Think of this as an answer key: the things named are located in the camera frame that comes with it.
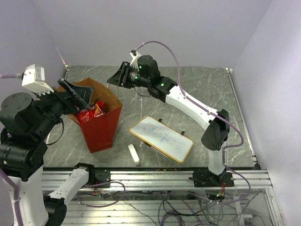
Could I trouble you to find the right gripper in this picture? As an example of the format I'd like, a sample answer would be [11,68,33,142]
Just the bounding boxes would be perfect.
[107,62,150,89]

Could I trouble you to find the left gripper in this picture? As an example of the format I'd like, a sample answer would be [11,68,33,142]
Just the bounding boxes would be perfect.
[32,76,94,138]

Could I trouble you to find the red candy snack bag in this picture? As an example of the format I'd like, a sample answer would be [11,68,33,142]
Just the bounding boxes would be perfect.
[76,101,106,124]

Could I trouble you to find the red paper bag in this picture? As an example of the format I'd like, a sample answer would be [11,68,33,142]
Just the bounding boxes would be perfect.
[68,78,123,153]

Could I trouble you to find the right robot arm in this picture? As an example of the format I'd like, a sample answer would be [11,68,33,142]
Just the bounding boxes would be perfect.
[107,55,230,186]

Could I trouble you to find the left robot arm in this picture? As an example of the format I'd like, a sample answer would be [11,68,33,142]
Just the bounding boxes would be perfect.
[0,79,96,226]

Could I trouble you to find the white marker eraser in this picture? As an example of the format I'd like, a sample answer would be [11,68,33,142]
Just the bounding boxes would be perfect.
[128,144,140,165]

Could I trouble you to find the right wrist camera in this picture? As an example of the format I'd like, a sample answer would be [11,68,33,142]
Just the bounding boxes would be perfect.
[130,49,142,70]

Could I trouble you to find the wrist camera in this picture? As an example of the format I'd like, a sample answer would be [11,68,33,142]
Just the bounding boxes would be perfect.
[130,49,142,70]
[22,65,54,96]

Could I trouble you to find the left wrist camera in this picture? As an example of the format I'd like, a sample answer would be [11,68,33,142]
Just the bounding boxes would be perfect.
[22,65,54,96]

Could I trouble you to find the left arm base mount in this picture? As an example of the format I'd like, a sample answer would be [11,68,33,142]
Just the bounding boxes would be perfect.
[87,168,111,185]

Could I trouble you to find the small whiteboard orange frame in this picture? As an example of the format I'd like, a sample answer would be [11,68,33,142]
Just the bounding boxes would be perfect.
[129,116,194,163]

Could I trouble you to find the aluminium rail frame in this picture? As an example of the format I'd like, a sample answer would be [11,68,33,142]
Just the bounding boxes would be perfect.
[41,167,277,226]

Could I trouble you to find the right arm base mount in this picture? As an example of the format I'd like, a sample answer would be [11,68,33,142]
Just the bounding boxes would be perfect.
[189,168,234,187]

